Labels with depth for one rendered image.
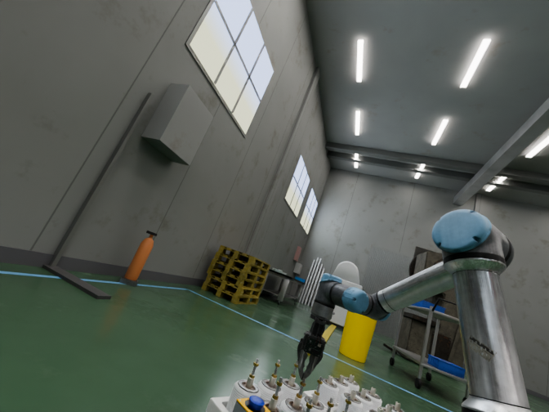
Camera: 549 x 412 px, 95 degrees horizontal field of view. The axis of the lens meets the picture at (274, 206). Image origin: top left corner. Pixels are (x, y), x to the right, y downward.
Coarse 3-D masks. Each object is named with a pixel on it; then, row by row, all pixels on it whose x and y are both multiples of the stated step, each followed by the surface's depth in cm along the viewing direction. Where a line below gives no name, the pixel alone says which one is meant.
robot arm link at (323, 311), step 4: (316, 304) 90; (320, 304) 89; (312, 308) 91; (316, 308) 89; (320, 308) 88; (324, 308) 88; (328, 308) 88; (332, 308) 93; (312, 312) 90; (316, 312) 88; (320, 312) 88; (324, 312) 87; (328, 312) 88; (332, 312) 89; (320, 316) 87; (324, 316) 87; (328, 316) 88; (328, 320) 89
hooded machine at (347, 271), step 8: (344, 264) 658; (352, 264) 652; (336, 272) 657; (344, 272) 651; (352, 272) 645; (344, 280) 639; (352, 280) 638; (360, 288) 622; (336, 312) 619; (344, 312) 613; (336, 320) 612; (344, 320) 607
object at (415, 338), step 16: (416, 256) 628; (432, 256) 551; (416, 272) 587; (448, 304) 518; (416, 320) 518; (432, 320) 506; (400, 336) 553; (416, 336) 509; (432, 336) 504; (448, 336) 501; (400, 352) 527; (416, 352) 500; (448, 352) 491
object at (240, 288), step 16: (224, 256) 436; (240, 256) 526; (208, 272) 435; (224, 272) 426; (240, 272) 415; (256, 272) 457; (208, 288) 431; (224, 288) 416; (240, 288) 409; (256, 288) 486
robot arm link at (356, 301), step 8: (336, 288) 86; (344, 288) 84; (352, 288) 82; (336, 296) 84; (344, 296) 81; (352, 296) 79; (360, 296) 79; (368, 296) 85; (336, 304) 86; (344, 304) 81; (352, 304) 78; (360, 304) 79; (368, 304) 83; (360, 312) 79
